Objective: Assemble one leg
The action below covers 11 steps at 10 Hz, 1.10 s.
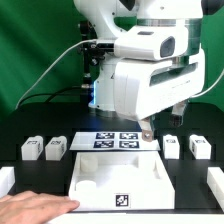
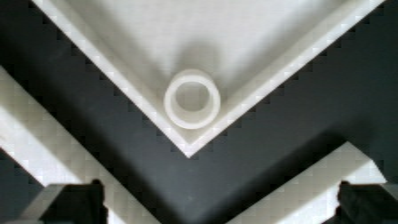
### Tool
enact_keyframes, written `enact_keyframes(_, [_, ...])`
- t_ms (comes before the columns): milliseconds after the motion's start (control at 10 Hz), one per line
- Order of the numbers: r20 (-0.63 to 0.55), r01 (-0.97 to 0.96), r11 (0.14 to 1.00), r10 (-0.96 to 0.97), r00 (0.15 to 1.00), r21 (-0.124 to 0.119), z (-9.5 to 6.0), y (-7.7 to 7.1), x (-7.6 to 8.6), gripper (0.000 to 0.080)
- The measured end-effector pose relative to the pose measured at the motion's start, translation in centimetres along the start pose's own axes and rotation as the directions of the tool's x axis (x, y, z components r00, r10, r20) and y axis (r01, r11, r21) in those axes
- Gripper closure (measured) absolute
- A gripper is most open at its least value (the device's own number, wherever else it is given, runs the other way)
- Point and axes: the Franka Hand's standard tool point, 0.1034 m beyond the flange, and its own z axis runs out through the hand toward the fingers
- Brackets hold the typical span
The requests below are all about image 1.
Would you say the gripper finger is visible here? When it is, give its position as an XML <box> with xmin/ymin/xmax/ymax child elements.
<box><xmin>170</xmin><ymin>100</ymin><xmax>188</xmax><ymax>127</ymax></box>
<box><xmin>139</xmin><ymin>117</ymin><xmax>154</xmax><ymax>142</ymax></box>

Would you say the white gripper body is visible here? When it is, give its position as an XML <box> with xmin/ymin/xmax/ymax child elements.
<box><xmin>114</xmin><ymin>49</ymin><xmax>205</xmax><ymax>121</ymax></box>

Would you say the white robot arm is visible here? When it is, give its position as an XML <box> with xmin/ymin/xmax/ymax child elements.
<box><xmin>73</xmin><ymin>0</ymin><xmax>224</xmax><ymax>141</ymax></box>

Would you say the human hand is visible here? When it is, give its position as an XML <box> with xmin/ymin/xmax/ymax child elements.
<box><xmin>0</xmin><ymin>191</ymin><xmax>80</xmax><ymax>224</ymax></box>

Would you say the white marker sheet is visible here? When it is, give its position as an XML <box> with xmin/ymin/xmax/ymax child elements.
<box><xmin>70</xmin><ymin>132</ymin><xmax>160</xmax><ymax>151</ymax></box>

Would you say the white front obstacle bar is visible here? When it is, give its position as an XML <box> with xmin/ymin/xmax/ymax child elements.
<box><xmin>47</xmin><ymin>213</ymin><xmax>224</xmax><ymax>224</ymax></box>

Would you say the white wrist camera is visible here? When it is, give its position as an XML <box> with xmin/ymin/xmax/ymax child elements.
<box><xmin>114</xmin><ymin>26</ymin><xmax>189</xmax><ymax>61</ymax></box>

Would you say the black camera on stand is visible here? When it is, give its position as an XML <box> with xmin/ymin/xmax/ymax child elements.
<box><xmin>77</xmin><ymin>20</ymin><xmax>116</xmax><ymax>88</ymax></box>

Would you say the white camera cable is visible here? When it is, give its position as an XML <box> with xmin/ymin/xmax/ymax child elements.
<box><xmin>14</xmin><ymin>38</ymin><xmax>98</xmax><ymax>110</ymax></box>

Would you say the white right obstacle wall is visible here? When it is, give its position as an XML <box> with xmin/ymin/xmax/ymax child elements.
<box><xmin>207</xmin><ymin>167</ymin><xmax>224</xmax><ymax>212</ymax></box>

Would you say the white obstacle wall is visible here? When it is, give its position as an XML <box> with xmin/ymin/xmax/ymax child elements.
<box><xmin>0</xmin><ymin>167</ymin><xmax>15</xmax><ymax>198</ymax></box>
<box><xmin>207</xmin><ymin>167</ymin><xmax>224</xmax><ymax>212</ymax></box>

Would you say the black cable on table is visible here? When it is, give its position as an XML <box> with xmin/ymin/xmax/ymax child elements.
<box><xmin>19</xmin><ymin>85</ymin><xmax>93</xmax><ymax>105</ymax></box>

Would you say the white left obstacle wall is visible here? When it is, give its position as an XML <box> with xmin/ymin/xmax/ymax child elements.
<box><xmin>0</xmin><ymin>167</ymin><xmax>15</xmax><ymax>198</ymax></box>

